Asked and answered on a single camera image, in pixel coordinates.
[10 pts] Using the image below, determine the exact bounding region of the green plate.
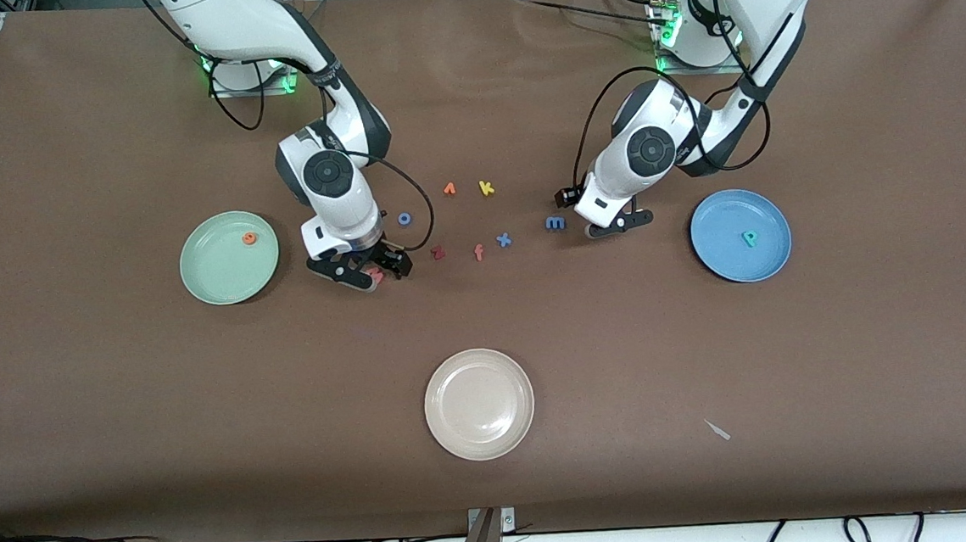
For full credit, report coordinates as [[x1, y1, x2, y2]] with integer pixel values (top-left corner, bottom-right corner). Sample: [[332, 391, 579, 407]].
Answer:
[[176, 207, 283, 309]]

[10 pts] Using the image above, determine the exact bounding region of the blue plate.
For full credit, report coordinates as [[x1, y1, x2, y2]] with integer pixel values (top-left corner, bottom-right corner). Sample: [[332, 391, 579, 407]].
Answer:
[[687, 185, 795, 288]]

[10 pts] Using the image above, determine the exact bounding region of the beige plate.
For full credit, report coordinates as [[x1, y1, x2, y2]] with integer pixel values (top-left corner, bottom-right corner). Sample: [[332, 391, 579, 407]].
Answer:
[[420, 344, 539, 465]]

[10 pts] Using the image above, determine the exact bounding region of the brown table cover sheet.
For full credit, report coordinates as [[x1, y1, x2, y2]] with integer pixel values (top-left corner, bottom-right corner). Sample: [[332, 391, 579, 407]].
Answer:
[[0, 0, 966, 542]]

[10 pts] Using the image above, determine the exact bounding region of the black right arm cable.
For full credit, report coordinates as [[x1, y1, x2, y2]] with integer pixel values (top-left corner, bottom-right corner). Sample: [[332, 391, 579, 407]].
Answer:
[[132, 0, 438, 271]]

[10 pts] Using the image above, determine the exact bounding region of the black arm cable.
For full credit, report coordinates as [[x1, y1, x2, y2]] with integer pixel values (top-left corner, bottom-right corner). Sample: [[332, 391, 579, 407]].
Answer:
[[559, 0, 775, 193], [132, 0, 438, 271]]

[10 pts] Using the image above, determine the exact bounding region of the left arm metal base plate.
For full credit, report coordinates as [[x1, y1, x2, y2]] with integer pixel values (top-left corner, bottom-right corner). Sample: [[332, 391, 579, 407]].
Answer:
[[650, 0, 746, 80]]

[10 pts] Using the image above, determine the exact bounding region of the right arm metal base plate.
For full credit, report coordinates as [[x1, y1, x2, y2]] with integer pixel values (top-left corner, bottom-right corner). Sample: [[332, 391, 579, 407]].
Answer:
[[207, 54, 302, 100]]

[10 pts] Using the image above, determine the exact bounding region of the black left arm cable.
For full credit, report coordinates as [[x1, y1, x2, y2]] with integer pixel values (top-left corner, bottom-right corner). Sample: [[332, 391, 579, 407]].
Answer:
[[559, 0, 775, 193]]

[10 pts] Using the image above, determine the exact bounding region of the black cable on table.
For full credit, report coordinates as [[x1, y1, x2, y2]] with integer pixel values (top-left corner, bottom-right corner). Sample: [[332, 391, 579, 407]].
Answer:
[[506, 0, 671, 36]]

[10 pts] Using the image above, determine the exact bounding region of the silver metal bracket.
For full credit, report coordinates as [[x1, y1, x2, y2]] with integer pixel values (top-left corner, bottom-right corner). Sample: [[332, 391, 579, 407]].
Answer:
[[466, 506, 517, 534]]

